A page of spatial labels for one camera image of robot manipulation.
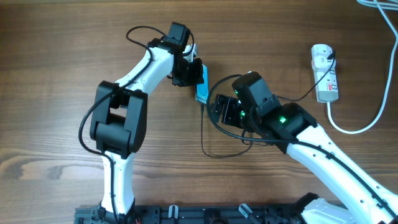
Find black camera cable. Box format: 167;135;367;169
78;26;169;224
206;73;398;220

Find black USB charging cable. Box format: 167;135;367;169
200;50;337;159

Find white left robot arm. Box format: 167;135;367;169
81;22;205;223

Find teal screen Galaxy smartphone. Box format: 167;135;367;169
195;65;209;104

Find white USB charger plug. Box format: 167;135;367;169
312;55;333;72

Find black right camera cable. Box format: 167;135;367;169
206;73;398;220

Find black left camera cable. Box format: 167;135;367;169
78;26;169;224

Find white power strip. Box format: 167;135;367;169
311;44;339;103

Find white cables at corner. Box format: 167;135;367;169
356;0;398;12

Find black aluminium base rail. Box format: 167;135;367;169
73;203;312;224

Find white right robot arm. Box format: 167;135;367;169
206;72;397;223

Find white power strip cord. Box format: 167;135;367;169
326;0;398;135

